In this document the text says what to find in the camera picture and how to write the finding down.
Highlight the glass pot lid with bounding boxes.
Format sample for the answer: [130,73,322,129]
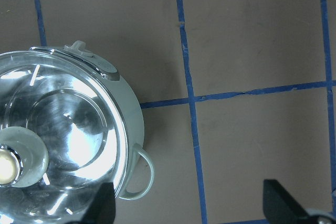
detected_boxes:
[0,48,129,224]

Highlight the pale green electric pot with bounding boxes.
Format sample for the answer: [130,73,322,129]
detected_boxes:
[0,40,155,224]

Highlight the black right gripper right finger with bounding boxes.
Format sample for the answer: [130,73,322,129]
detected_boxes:
[263,179,315,224]

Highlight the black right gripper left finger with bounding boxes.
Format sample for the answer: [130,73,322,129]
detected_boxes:
[76,182,116,224]

